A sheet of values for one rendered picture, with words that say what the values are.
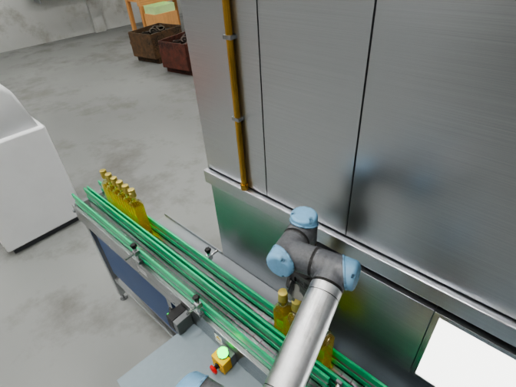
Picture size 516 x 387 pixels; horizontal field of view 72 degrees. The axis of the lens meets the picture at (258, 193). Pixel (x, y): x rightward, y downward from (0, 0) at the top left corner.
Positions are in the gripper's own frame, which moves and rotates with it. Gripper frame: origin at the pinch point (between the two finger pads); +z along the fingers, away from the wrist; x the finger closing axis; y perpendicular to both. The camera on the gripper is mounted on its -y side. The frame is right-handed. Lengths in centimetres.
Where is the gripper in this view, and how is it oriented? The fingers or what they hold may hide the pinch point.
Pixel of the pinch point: (296, 291)
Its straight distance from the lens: 121.1
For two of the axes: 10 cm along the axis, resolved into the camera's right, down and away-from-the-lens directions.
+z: 0.6, 7.9, 6.1
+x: 6.6, -4.9, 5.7
